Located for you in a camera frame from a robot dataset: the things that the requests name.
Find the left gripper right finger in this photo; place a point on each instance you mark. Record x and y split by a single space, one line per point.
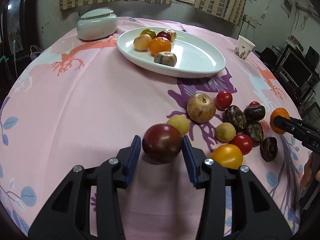
205 173

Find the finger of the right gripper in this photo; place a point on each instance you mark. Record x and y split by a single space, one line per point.
287 124

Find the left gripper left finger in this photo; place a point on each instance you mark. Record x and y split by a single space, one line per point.
115 173

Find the small orange tangerine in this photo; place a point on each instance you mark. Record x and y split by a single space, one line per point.
275 119

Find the small yellow orange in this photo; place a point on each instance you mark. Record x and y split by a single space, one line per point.
228 156

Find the dark water chestnut back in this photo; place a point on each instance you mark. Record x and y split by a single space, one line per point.
254 113

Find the dark water chestnut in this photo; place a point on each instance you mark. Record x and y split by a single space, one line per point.
269 149
255 132
254 113

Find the red cherry tomato large front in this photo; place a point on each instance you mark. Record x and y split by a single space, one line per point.
162 143

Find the small yellow longan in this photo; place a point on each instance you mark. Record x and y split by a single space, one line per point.
181 123
225 132

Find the pale peach fruit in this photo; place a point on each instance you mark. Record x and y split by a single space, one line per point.
142 42

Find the large orange tangerine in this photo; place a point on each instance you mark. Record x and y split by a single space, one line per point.
159 44

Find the yellow-green orange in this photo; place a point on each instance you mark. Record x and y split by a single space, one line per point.
149 32

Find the dark red plum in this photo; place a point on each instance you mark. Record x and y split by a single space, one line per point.
164 34

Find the person's right hand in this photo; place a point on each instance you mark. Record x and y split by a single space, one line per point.
308 173

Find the dark water chestnut front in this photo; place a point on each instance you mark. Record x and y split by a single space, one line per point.
269 149

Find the dark water chestnut middle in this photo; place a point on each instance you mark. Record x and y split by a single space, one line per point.
255 132

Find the computer monitor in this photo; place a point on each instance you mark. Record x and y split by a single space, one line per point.
294 69

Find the dark water chestnut cut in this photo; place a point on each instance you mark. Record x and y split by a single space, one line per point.
234 115

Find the large tan passion fruit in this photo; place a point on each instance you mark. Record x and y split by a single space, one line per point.
201 108

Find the red cherry tomato top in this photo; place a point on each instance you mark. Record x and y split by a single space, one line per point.
223 100

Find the pink deer print tablecloth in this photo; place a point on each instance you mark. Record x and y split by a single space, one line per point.
81 102

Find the printed paper cup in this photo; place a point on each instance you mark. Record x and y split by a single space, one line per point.
243 47

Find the white oval plate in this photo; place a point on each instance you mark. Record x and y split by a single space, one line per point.
196 58

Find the small brown fruit on plate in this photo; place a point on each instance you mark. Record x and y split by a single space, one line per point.
165 58

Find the cut pale fruit on plate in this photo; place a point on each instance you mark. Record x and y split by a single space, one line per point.
171 33

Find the white lidded ceramic jar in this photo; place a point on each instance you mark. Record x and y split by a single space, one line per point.
97 24

